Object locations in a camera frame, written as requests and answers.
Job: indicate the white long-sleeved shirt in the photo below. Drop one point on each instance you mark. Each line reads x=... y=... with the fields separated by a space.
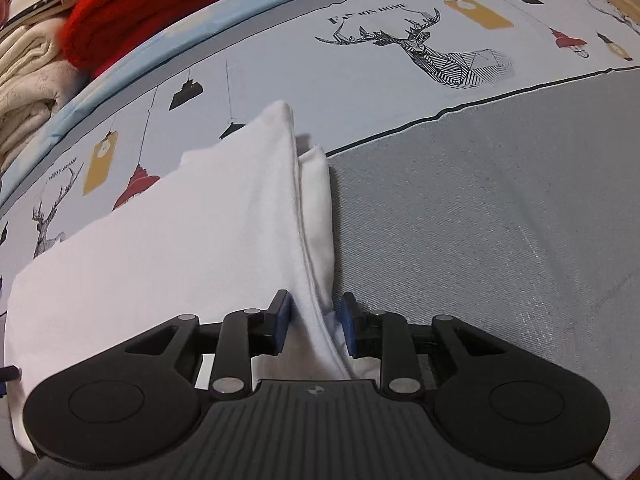
x=200 y=240

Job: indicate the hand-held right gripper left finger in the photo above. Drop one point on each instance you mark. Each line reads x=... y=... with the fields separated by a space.
x=281 y=325

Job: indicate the red knitted sweater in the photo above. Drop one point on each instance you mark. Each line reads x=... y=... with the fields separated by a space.
x=150 y=10

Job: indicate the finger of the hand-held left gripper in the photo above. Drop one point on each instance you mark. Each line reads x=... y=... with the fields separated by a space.
x=7 y=374

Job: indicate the cream fleece blanket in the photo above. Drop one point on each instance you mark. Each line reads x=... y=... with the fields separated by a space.
x=30 y=85

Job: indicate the printed grey bed sheet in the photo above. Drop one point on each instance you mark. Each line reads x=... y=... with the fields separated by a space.
x=475 y=210

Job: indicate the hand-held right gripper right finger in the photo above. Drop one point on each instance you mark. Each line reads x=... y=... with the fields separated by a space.
x=348 y=327

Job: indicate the white cloth with dark trim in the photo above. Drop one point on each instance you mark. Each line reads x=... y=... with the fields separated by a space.
x=45 y=2

